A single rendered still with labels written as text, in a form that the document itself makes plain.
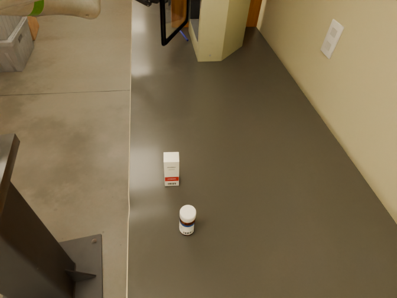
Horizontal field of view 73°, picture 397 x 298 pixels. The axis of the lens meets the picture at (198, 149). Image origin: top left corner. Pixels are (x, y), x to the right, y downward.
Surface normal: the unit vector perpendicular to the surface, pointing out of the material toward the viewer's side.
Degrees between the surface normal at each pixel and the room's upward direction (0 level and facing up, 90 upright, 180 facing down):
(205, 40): 90
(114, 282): 0
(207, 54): 90
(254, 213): 0
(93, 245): 0
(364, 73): 90
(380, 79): 90
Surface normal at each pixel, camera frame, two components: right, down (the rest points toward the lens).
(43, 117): 0.06, -0.68
